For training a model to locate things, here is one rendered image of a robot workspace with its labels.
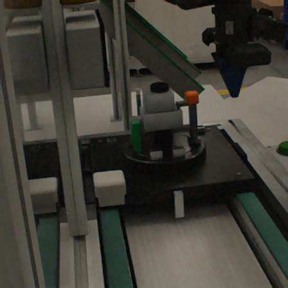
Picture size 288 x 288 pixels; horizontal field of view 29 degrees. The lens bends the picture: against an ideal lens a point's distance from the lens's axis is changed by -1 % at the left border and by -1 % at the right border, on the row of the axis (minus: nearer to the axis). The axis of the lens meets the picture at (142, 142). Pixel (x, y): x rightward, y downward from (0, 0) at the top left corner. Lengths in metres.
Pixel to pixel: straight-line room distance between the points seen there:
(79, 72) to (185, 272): 0.29
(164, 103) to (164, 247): 0.23
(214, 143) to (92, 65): 0.41
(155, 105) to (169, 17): 4.18
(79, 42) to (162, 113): 0.31
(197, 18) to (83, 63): 4.50
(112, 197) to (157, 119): 0.15
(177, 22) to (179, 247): 4.35
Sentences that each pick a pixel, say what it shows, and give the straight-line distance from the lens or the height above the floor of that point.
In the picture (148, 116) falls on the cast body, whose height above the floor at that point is 1.05.
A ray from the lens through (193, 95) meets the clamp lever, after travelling 0.91.
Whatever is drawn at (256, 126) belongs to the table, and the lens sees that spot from 1.38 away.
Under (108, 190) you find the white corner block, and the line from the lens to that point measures 0.83.
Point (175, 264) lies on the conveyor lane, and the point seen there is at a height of 0.92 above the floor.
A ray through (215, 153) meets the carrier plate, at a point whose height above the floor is 0.97.
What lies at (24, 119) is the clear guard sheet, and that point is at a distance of 0.24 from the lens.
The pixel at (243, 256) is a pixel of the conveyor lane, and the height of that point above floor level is 0.92.
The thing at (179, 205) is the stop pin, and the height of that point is 0.95.
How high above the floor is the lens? 1.35
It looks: 22 degrees down
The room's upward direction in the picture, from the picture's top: 4 degrees counter-clockwise
